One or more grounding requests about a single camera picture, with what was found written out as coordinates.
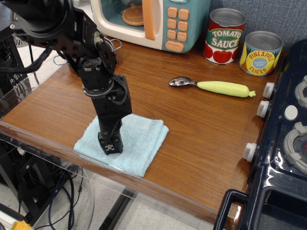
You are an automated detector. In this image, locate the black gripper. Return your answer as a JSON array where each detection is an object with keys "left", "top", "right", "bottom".
[{"left": 83, "top": 75, "right": 132, "bottom": 155}]

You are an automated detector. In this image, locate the light blue cloth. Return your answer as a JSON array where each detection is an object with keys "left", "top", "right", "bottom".
[{"left": 74, "top": 114, "right": 169, "bottom": 177}]

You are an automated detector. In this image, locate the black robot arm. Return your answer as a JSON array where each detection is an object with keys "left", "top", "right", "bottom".
[{"left": 0, "top": 0, "right": 132, "bottom": 155}]

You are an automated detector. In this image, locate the yellow object bottom left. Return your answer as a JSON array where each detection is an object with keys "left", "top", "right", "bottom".
[{"left": 11, "top": 220, "right": 33, "bottom": 230}]

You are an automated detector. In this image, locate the toy microwave teal and cream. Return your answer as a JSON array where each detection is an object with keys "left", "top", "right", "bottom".
[{"left": 90, "top": 0, "right": 211, "bottom": 53}]

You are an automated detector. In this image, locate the tomato sauce can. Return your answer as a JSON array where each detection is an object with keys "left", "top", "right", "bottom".
[{"left": 203, "top": 8, "right": 247, "bottom": 64}]

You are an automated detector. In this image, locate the dark blue toy stove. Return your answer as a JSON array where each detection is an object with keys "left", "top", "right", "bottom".
[{"left": 214, "top": 40, "right": 307, "bottom": 230}]

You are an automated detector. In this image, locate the pineapple slices can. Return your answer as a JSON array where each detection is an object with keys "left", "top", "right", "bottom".
[{"left": 239, "top": 31, "right": 284, "bottom": 77}]

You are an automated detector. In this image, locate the black cable under table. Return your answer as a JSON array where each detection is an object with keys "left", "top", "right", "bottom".
[{"left": 35, "top": 167, "right": 84, "bottom": 230}]

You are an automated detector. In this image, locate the blue cable under table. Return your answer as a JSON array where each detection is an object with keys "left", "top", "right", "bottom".
[{"left": 48, "top": 167, "right": 75, "bottom": 230}]

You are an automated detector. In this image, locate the spoon with green carrot handle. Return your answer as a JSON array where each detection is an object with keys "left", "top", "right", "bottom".
[{"left": 168, "top": 77, "right": 256, "bottom": 98}]

